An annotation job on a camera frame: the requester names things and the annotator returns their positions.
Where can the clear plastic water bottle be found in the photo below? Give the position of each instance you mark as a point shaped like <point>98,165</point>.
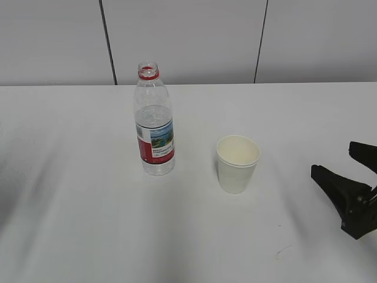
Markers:
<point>154,121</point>

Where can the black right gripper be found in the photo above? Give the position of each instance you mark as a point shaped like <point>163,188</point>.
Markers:
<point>354,201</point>

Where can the white paper cup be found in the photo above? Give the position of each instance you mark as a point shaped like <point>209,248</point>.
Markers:
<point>237,158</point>

